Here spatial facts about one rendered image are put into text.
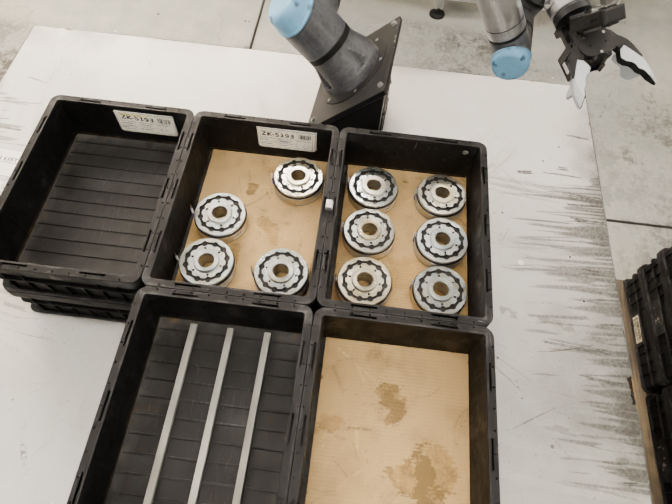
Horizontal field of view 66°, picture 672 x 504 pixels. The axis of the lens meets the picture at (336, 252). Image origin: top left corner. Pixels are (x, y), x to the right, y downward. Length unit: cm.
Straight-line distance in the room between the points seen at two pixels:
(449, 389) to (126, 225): 70
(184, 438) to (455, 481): 45
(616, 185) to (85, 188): 204
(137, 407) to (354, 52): 83
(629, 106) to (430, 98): 151
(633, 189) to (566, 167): 108
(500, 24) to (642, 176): 160
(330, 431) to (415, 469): 15
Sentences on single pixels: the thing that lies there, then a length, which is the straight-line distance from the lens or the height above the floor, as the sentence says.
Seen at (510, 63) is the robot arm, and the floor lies 103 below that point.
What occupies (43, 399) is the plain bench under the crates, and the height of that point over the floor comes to 70.
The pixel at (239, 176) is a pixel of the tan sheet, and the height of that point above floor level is 83.
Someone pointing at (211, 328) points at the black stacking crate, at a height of 83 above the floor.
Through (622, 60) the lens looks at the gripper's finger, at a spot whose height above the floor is 108.
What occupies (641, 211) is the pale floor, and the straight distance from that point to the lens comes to 247.
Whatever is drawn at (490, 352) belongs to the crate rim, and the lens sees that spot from 88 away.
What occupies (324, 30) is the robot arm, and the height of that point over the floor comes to 101.
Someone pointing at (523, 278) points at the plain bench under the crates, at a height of 70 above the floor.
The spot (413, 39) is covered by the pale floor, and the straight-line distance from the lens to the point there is 281.
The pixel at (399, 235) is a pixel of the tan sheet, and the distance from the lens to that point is 106.
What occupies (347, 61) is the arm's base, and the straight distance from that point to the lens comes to 119.
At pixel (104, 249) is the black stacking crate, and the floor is 83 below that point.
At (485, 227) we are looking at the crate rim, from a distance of 100.
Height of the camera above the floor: 173
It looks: 61 degrees down
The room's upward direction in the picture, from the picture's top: 5 degrees clockwise
